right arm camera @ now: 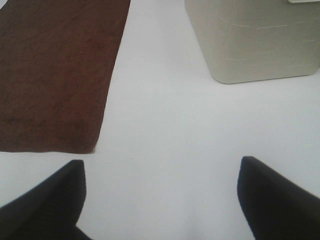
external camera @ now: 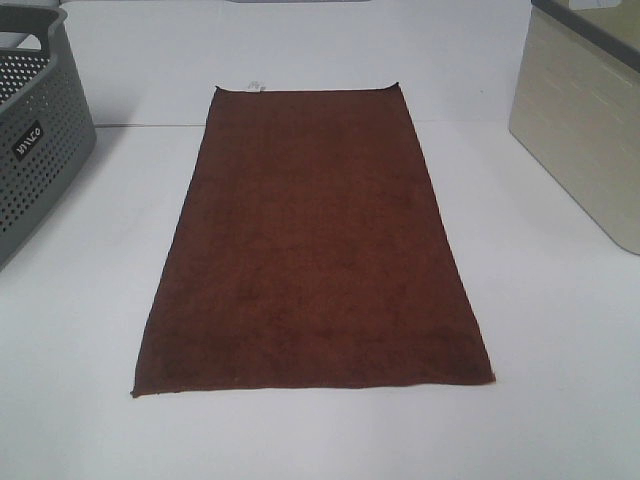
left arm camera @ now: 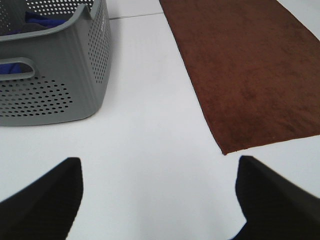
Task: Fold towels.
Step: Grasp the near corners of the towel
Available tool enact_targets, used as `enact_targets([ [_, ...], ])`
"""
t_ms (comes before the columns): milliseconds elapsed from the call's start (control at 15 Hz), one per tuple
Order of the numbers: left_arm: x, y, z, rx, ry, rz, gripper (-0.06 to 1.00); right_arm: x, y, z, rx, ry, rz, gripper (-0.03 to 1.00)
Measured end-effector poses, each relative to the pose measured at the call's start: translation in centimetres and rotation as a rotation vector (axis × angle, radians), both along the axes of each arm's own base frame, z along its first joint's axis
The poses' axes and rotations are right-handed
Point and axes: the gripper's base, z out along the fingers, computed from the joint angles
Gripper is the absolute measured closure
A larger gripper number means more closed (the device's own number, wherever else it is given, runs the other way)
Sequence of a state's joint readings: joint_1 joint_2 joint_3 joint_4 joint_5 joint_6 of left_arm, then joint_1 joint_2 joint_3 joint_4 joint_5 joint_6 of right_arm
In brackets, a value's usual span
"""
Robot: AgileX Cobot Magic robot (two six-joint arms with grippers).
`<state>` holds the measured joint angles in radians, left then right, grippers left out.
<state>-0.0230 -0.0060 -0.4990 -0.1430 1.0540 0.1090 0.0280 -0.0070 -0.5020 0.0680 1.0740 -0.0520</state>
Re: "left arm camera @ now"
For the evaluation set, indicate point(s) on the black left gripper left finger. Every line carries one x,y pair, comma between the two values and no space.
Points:
47,208

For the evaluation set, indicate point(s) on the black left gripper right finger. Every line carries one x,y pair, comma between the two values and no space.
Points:
274,208

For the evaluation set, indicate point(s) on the brown towel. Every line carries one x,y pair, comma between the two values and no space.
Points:
254,66

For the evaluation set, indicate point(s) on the grey perforated plastic basket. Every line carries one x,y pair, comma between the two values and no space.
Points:
70,63

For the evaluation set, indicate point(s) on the dark grey cloth in basket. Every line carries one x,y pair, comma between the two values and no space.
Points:
32,27

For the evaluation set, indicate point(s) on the blue cloth in basket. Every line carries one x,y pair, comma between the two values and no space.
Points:
30,17

